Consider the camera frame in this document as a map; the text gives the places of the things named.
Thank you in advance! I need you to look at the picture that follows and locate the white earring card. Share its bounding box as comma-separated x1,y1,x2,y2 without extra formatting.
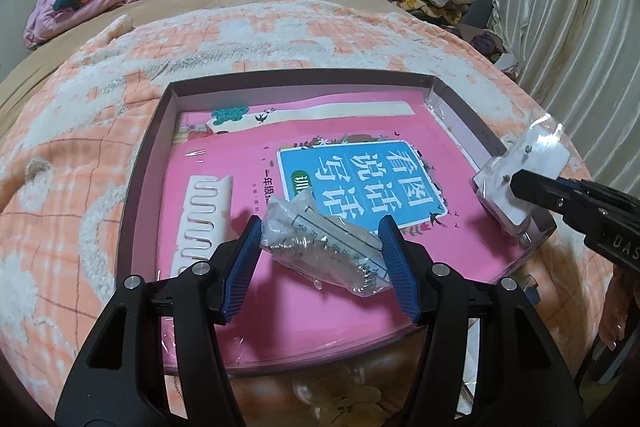
472,114,570,236

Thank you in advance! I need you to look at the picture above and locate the white comb hair clip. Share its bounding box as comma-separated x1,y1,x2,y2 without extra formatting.
169,176,233,277

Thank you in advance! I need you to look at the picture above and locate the pearl claw hair clip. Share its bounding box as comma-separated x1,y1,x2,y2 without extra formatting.
292,364,400,426

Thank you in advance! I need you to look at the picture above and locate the clear bag with silver chain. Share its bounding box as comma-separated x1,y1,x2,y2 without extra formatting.
260,188,392,298

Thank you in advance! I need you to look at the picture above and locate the cream striped curtain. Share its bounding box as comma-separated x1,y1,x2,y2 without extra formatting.
492,0,639,195

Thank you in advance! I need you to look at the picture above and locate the orange plaid cloud blanket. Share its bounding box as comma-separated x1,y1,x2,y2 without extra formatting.
0,0,616,427

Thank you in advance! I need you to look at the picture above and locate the pink workbook with blue label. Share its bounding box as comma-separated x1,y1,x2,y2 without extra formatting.
157,90,522,371

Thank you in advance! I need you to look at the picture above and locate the dark shallow cardboard box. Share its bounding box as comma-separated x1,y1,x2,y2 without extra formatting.
116,69,555,374

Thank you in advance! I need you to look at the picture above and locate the tan bed sheet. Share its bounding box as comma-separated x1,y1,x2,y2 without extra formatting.
1,0,400,133

